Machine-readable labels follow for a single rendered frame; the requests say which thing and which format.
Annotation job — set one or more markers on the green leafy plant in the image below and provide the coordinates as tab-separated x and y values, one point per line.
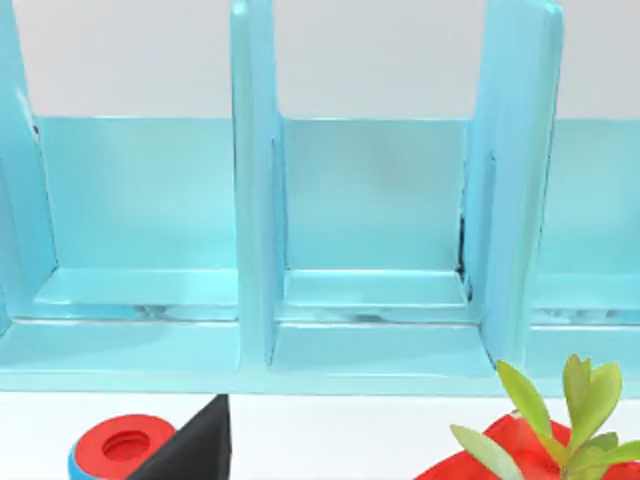
590	400

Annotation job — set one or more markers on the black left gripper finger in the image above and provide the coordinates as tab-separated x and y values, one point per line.
200	445

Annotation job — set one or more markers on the red plant pot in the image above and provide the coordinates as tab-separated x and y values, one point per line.
505	445

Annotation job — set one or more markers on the stack of coloured rings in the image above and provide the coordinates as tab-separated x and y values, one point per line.
100	440

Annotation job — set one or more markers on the light blue rack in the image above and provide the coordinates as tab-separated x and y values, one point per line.
150	210

